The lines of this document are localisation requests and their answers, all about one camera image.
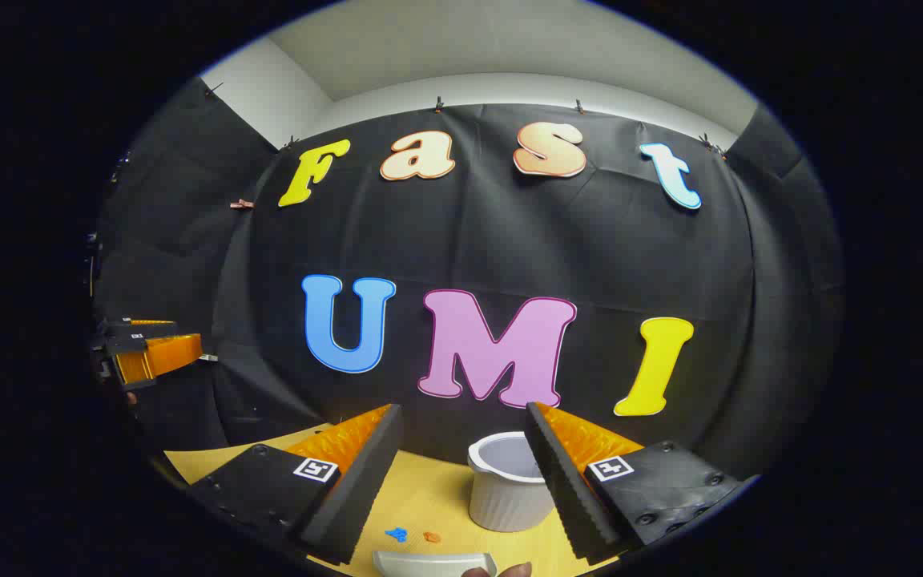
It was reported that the grey dustpan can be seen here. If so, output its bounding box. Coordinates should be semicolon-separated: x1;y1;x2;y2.
372;551;499;577

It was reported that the wooden desktop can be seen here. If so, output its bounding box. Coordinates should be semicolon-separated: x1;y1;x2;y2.
163;423;623;577

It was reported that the white ribbed garbage bin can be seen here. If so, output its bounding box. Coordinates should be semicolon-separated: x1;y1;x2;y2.
467;431;558;533

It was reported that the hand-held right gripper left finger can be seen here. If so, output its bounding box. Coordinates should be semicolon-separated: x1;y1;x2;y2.
187;403;405;567

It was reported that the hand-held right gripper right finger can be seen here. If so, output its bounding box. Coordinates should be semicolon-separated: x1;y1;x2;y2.
524;401;760;563

